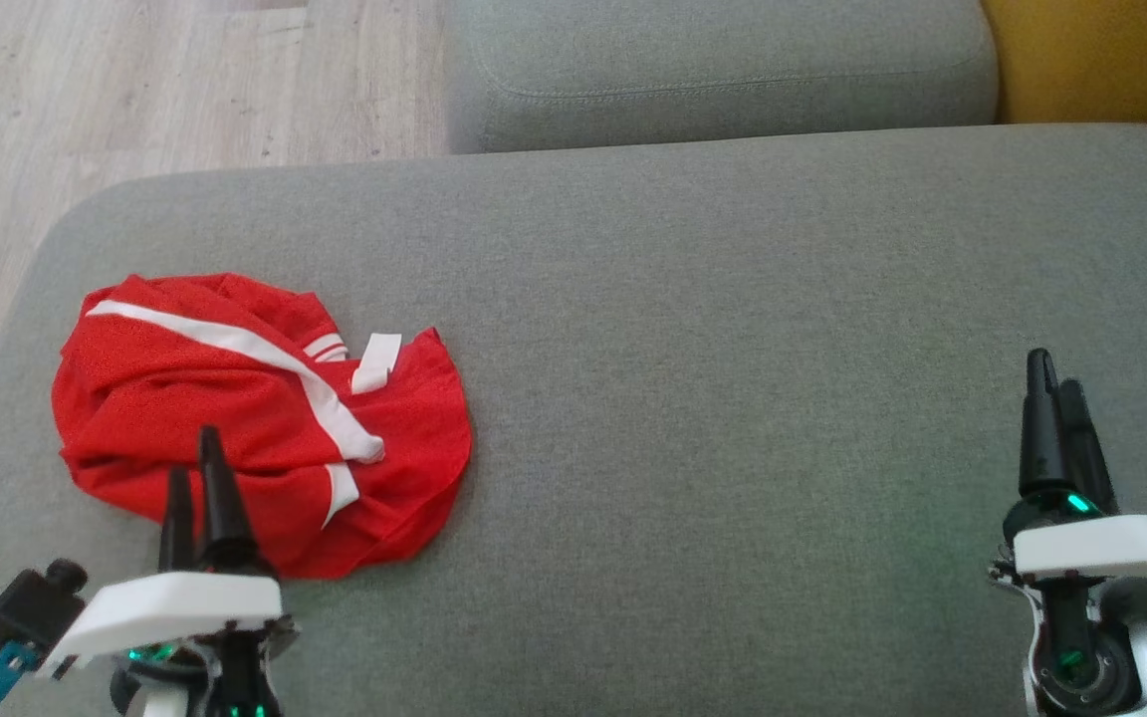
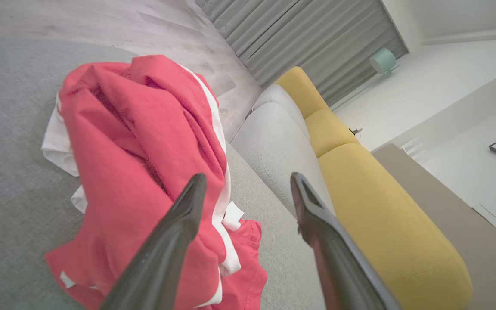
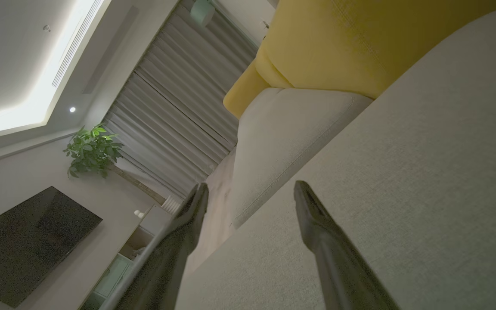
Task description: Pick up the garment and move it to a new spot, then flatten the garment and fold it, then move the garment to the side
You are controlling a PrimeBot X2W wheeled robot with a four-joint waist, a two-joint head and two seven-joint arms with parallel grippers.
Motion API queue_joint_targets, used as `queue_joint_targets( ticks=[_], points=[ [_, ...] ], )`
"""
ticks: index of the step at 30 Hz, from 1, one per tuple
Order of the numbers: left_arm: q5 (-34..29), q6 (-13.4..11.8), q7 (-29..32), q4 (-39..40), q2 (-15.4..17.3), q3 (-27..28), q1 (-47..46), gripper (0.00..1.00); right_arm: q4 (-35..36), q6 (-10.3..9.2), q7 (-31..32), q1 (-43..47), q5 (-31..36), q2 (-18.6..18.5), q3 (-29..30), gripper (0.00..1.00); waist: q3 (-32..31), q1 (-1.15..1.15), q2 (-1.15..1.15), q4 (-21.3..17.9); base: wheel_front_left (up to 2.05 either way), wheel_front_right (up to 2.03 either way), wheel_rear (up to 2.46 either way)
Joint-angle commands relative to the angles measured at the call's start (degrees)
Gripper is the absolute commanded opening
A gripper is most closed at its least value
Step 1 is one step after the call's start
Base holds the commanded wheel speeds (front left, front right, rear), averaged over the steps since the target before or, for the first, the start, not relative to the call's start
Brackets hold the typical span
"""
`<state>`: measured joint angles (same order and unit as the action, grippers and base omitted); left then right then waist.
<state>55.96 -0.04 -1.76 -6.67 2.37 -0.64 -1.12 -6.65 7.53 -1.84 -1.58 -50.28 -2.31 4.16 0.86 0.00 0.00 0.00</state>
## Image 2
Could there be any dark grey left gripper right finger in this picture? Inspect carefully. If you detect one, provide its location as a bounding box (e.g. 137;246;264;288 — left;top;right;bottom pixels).
290;172;403;310

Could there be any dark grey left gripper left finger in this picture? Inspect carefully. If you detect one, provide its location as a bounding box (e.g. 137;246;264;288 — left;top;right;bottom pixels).
100;173;207;310

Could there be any red basketball jersey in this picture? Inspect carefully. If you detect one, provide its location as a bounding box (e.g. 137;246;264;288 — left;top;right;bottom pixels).
59;55;242;276

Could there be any red jersey with white sleeves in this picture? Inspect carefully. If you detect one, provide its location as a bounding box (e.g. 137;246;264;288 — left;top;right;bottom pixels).
41;93;268;310

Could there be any beige cabinet top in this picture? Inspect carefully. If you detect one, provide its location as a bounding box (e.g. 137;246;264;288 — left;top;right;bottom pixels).
371;143;496;310

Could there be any light grey sofa back cushion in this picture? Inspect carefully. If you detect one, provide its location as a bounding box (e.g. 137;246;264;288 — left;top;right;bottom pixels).
231;84;335;218

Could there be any grey pleated curtain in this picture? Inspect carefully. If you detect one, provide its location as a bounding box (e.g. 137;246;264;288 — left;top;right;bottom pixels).
194;0;410;108

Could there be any white wall vent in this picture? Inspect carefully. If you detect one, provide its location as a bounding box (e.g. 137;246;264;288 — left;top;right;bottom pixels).
400;137;430;165

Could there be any white flat wall device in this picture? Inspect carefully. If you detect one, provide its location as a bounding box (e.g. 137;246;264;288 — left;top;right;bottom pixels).
473;204;496;247

